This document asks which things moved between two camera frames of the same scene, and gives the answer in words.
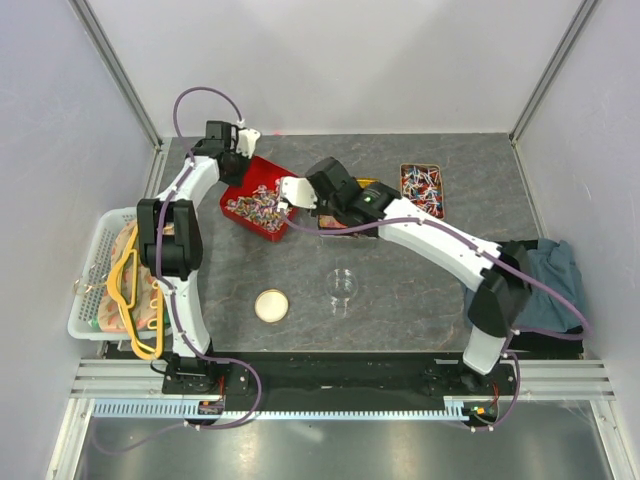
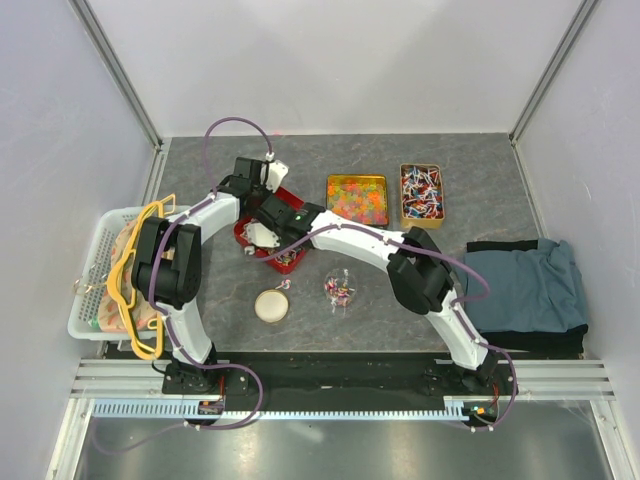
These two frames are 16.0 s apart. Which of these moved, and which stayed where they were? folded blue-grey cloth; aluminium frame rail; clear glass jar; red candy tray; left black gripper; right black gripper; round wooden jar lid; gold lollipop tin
Moved: right black gripper; red candy tray; left black gripper
Stayed: round wooden jar lid; aluminium frame rail; folded blue-grey cloth; clear glass jar; gold lollipop tin
